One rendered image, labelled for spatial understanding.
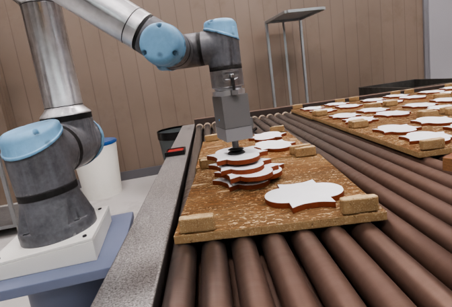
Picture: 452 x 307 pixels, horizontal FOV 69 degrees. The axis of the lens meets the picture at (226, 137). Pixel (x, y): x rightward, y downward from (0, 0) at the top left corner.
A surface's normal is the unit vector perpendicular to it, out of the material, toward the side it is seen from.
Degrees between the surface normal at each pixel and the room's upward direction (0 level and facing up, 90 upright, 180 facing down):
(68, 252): 90
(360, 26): 90
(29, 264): 90
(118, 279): 0
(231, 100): 90
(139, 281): 0
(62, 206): 69
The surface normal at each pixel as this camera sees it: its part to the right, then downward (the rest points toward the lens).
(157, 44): -0.06, 0.18
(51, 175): 0.67, -0.02
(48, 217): 0.24, -0.21
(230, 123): 0.29, 0.13
